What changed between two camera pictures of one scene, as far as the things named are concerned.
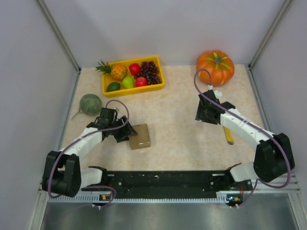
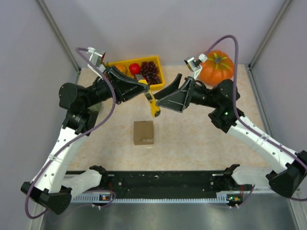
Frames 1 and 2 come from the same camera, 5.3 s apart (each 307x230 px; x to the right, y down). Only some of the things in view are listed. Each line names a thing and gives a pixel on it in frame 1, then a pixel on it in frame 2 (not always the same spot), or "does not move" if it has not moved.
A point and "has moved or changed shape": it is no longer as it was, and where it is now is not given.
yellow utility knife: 228,135 to 156,111
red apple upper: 135,68 does not move
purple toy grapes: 149,70 does not move
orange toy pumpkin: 221,66 does not move
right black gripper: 200,115 to 178,101
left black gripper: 126,130 to 117,77
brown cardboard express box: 142,139 has moved or changed shape
